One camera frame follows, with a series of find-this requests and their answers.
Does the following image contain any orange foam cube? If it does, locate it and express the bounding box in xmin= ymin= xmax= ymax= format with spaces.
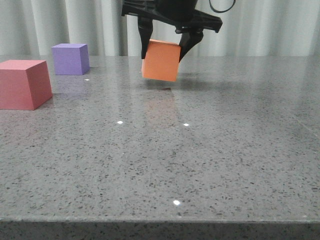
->
xmin=141 ymin=39 xmax=181 ymax=82

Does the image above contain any purple foam cube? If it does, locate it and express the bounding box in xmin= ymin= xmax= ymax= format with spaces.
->
xmin=51 ymin=43 xmax=90 ymax=76

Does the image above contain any pink foam cube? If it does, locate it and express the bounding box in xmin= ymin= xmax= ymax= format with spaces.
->
xmin=0 ymin=60 xmax=53 ymax=110

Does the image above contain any black cable loop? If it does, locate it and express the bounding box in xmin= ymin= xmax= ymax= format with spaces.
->
xmin=208 ymin=0 xmax=237 ymax=13

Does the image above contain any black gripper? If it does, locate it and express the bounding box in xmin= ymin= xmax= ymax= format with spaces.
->
xmin=121 ymin=0 xmax=223 ymax=61

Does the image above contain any white pleated curtain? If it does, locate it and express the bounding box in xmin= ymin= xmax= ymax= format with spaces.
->
xmin=0 ymin=0 xmax=320 ymax=57

